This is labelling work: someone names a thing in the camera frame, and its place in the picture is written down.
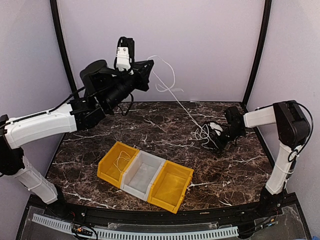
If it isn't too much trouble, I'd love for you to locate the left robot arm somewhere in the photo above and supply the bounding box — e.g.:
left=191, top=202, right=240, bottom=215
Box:
left=0, top=59, right=154, bottom=218

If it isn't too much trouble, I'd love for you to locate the white cable tangle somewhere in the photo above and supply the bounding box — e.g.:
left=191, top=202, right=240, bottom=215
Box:
left=146, top=54, right=213, bottom=151

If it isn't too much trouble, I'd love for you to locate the black frame post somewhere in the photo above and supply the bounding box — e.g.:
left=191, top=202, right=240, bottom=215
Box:
left=241, top=0, right=272, bottom=109
left=49, top=0, right=80, bottom=99

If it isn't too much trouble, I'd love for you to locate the right yellow plastic bin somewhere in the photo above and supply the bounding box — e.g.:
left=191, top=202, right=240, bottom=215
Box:
left=147, top=160, right=194, bottom=214

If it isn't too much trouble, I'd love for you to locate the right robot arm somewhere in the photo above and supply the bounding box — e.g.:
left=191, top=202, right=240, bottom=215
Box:
left=208, top=100, right=314, bottom=217

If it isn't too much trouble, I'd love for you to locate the yellow plastic bin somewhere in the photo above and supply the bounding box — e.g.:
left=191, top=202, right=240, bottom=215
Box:
left=147, top=160, right=194, bottom=214
left=97, top=141, right=140, bottom=189

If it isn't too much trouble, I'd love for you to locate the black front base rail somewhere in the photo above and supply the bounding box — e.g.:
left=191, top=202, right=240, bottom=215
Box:
left=15, top=193, right=312, bottom=240

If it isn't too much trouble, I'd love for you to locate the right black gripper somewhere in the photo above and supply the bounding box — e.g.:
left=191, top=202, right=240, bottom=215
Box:
left=209, top=126, right=246, bottom=150

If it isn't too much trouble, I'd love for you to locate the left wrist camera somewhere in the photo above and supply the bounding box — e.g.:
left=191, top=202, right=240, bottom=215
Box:
left=113, top=36, right=135, bottom=75

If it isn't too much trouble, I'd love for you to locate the white slotted cable duct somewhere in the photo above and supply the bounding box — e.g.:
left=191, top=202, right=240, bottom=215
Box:
left=31, top=213, right=239, bottom=240

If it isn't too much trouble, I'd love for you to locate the left black frame post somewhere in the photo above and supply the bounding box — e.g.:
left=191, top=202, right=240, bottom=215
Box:
left=49, top=0, right=80, bottom=99

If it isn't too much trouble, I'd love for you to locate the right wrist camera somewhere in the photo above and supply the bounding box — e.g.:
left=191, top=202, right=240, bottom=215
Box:
left=208, top=122, right=223, bottom=136

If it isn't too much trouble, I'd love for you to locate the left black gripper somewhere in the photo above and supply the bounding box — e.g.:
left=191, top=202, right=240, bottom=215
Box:
left=101, top=59, right=154, bottom=111

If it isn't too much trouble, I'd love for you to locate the left yellow plastic bin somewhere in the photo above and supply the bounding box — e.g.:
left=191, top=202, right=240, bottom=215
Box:
left=97, top=141, right=140, bottom=189

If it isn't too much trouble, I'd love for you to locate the right black frame post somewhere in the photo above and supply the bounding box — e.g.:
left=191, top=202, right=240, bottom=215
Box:
left=241, top=0, right=272, bottom=109

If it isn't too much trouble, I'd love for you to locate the white translucent plastic bin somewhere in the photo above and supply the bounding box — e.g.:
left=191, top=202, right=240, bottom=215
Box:
left=120, top=150, right=166, bottom=202

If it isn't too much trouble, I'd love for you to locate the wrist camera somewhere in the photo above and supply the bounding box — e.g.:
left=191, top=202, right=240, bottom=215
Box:
left=208, top=122, right=223, bottom=136
left=113, top=36, right=135, bottom=75

